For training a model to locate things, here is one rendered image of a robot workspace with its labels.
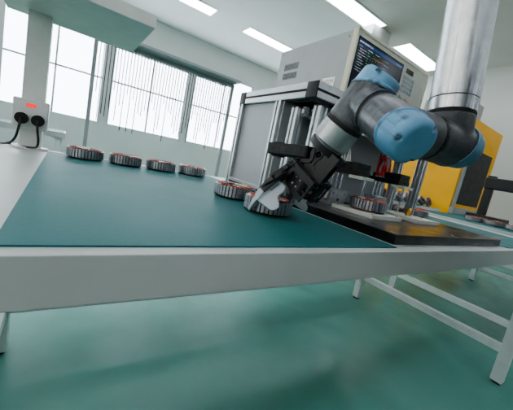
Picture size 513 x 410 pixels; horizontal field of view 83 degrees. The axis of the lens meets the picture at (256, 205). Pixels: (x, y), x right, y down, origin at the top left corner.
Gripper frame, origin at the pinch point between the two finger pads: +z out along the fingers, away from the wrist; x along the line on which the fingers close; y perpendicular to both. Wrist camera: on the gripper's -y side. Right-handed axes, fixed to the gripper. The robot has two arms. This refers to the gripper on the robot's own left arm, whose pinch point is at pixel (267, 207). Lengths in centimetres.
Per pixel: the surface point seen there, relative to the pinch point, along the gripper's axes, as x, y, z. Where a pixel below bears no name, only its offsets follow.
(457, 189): 405, -38, -9
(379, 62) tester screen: 45, -28, -41
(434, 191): 408, -55, 11
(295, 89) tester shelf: 20.4, -30.8, -21.1
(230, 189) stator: -1.2, -11.6, 5.2
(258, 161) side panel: 24.8, -30.4, 6.3
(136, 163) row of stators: -5, -53, 31
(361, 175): 37.3, -3.2, -12.5
